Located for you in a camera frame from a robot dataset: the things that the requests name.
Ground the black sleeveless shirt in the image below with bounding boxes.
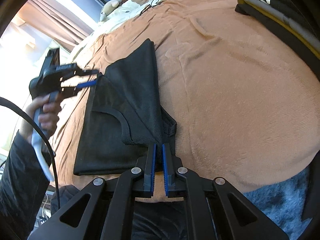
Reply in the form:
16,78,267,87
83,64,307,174
73,39,177,176

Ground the person's left forearm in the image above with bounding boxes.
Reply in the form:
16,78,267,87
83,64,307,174
1,133,49,239

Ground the stack of folded clothes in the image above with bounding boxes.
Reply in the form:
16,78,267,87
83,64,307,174
235,0,319,77

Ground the person's left hand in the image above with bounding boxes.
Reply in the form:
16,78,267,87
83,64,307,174
18,94,63,144

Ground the pink curtain left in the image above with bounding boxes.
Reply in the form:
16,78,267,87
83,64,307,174
17,0,93,51

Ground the beige plush toy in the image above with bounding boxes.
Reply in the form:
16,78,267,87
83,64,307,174
99,0,122,22

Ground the orange brown bed blanket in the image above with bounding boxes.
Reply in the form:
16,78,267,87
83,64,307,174
70,0,319,192

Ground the grey fluffy rug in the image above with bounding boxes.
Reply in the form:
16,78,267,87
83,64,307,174
244,167,311,239

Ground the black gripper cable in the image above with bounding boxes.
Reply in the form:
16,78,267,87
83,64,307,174
0,96,61,212

